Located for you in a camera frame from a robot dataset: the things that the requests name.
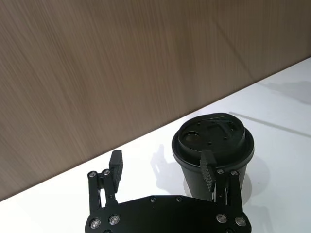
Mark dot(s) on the black plastic cup lid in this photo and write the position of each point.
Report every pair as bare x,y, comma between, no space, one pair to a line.
211,136

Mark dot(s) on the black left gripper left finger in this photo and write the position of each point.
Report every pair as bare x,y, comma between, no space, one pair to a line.
116,174

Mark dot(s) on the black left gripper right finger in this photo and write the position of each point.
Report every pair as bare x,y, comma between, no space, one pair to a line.
207,172

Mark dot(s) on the black paper cup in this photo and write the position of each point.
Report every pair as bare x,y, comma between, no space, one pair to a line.
193,180

